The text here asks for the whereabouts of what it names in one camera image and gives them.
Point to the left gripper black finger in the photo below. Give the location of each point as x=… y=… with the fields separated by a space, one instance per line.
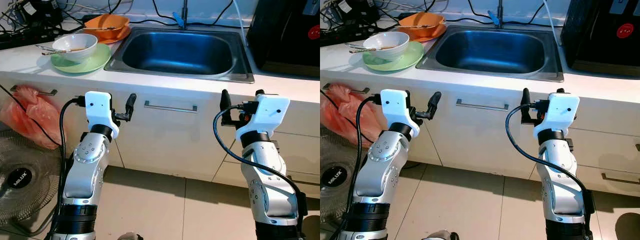
x=131 y=104
x=435 y=102

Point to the green plate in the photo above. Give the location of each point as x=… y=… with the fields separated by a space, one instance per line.
x=97 y=63
x=410 y=61

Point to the white bowl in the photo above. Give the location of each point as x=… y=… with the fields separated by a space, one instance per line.
x=80 y=56
x=395 y=54

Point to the wooden chopstick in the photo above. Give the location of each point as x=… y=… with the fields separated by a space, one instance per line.
x=75 y=49
x=415 y=26
x=100 y=28
x=385 y=48
x=65 y=51
x=377 y=49

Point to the metal fork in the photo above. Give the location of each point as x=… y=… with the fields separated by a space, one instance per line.
x=360 y=50
x=50 y=51

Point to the metal spoon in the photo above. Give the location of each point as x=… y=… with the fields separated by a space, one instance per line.
x=356 y=46
x=45 y=48

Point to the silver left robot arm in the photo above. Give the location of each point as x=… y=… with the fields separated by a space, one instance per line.
x=85 y=170
x=376 y=170

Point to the white kitchen cabinet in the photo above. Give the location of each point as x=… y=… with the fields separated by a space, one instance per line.
x=165 y=140
x=475 y=140

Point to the stainless steel sink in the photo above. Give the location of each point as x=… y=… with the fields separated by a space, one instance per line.
x=175 y=52
x=490 y=52

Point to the black appliance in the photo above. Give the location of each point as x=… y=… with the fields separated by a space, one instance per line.
x=285 y=35
x=600 y=35

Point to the orange plate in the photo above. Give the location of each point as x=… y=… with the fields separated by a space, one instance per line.
x=122 y=39
x=437 y=37

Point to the orange bowl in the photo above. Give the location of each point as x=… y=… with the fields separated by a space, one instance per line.
x=112 y=33
x=427 y=31

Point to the red plastic bag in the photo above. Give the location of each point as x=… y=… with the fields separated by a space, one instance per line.
x=35 y=112
x=345 y=112

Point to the black power strip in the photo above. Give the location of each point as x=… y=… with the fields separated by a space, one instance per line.
x=340 y=35
x=25 y=40

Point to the robot left leg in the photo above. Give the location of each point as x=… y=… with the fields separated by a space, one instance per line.
x=447 y=235
x=130 y=236

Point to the black power adapter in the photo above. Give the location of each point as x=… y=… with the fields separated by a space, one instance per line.
x=352 y=9
x=40 y=12

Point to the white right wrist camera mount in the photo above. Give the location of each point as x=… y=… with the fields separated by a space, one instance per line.
x=267 y=112
x=562 y=111

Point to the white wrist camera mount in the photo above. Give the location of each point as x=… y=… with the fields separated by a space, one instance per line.
x=267 y=112
x=562 y=111
x=395 y=106
x=97 y=107

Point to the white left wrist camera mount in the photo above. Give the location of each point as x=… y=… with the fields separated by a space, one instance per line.
x=395 y=106
x=97 y=107

